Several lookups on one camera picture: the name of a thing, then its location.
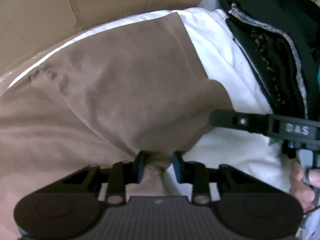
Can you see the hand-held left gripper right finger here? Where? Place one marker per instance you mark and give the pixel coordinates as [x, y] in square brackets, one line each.
[177, 167]

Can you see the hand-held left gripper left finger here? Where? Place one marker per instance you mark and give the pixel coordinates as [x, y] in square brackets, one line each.
[140, 166]

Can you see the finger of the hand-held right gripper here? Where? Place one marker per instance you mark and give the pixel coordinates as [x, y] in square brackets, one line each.
[225, 118]

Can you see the brown t-shirt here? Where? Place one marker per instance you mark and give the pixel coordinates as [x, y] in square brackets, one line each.
[112, 92]

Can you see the person's right hand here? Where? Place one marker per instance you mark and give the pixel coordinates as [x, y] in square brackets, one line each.
[297, 185]

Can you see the leopard print cloth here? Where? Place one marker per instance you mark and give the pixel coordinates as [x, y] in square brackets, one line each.
[272, 80]

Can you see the white bear printed blanket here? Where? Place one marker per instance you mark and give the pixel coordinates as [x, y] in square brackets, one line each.
[225, 62]

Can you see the teal printed cloth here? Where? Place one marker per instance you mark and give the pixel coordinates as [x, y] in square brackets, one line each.
[318, 73]

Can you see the black folded garment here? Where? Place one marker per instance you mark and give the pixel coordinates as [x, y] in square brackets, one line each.
[275, 12]

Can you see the brown cardboard sheet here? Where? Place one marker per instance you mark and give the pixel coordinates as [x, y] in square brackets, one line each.
[75, 5]

